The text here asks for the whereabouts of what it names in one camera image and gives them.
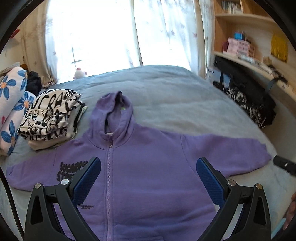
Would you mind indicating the purple zip hoodie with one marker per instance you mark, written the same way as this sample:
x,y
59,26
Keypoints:
x,y
148,188

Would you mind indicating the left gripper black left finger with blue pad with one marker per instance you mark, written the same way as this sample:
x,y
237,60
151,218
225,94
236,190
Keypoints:
x,y
41,220

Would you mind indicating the black zebra print bag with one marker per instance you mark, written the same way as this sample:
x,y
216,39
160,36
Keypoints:
x,y
245,91

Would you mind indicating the white plush toy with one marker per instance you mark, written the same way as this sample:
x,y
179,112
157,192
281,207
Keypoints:
x,y
79,74

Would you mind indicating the dark clothes pile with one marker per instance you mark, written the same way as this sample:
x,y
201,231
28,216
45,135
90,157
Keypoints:
x,y
34,83

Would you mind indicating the grey plush bed blanket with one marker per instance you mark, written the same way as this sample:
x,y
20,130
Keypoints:
x,y
175,100

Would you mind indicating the person's right hand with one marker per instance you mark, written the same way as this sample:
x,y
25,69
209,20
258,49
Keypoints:
x,y
290,212

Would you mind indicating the blue flower print quilt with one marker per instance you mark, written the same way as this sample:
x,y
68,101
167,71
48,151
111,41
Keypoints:
x,y
15,102

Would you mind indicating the cream folded garment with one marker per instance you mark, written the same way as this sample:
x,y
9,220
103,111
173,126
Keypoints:
x,y
71,131

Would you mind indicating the pink storage boxes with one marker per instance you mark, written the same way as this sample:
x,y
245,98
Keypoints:
x,y
238,47

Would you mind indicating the wooden shelf unit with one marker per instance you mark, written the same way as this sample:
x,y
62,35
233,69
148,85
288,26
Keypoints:
x,y
248,17

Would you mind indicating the black white graffiti print garment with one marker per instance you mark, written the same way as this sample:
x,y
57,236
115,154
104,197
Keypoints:
x,y
50,114

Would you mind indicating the white floral curtain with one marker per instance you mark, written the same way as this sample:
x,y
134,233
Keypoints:
x,y
105,36

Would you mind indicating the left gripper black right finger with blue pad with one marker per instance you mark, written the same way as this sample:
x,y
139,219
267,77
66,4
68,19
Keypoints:
x,y
254,220

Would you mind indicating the white cardboard box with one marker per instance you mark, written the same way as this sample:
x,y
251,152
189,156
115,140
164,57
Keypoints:
x,y
214,74

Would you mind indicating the yellow cloth on shelf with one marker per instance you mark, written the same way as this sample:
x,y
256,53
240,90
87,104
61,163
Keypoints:
x,y
279,48

